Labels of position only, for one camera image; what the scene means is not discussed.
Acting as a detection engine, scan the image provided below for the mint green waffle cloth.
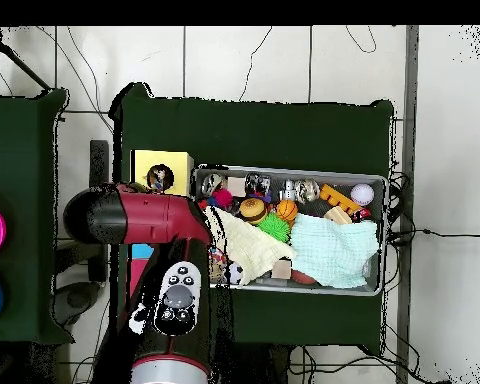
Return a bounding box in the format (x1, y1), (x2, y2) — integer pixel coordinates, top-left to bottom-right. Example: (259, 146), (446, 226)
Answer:
(289, 212), (381, 289)

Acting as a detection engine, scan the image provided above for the dark green tablecloth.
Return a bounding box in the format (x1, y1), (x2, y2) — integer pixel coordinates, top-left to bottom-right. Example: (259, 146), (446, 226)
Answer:
(109, 82), (396, 353)
(0, 88), (75, 346)

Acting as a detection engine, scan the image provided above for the crushed silver can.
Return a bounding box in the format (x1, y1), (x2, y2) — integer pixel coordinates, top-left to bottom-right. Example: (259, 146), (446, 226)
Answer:
(200, 172), (226, 197)

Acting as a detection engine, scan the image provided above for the black tripod leg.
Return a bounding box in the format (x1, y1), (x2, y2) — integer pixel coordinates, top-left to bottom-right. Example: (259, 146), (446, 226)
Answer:
(0, 26), (52, 91)

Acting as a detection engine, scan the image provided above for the grey metal bar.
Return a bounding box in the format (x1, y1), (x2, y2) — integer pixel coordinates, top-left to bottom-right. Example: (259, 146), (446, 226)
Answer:
(395, 25), (421, 384)

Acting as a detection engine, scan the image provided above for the hamburger toy ball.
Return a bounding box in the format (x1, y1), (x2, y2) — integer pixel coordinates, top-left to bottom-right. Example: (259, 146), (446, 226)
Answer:
(238, 197), (268, 225)

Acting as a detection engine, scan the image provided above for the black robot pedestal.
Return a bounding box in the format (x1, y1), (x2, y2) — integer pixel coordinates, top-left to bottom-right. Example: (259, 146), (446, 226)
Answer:
(223, 342), (292, 384)

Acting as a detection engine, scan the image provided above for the orange toy basketball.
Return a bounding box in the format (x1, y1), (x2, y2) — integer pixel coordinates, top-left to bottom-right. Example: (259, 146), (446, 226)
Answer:
(274, 198), (300, 222)

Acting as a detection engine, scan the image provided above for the black cable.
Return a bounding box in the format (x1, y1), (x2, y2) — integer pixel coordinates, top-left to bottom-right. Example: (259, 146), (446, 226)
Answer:
(387, 226), (480, 241)

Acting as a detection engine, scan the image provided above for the cream waffle cloth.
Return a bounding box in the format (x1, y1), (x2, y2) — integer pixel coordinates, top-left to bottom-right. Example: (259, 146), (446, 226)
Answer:
(204, 205), (297, 287)

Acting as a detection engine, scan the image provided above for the green spiky rubber ball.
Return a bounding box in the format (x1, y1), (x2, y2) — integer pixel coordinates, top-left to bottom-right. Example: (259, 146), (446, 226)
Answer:
(257, 211), (293, 244)

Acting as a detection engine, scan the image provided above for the shallow mesh bin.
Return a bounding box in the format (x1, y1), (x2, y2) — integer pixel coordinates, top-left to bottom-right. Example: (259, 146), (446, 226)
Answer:
(191, 163), (389, 297)

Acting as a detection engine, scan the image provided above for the wooden box with three holes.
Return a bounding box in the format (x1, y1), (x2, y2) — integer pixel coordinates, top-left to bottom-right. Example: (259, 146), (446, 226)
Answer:
(126, 149), (195, 299)

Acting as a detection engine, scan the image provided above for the small toy soccer ball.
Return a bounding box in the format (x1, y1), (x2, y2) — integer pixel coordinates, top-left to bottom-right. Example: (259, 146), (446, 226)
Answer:
(226, 261), (246, 286)

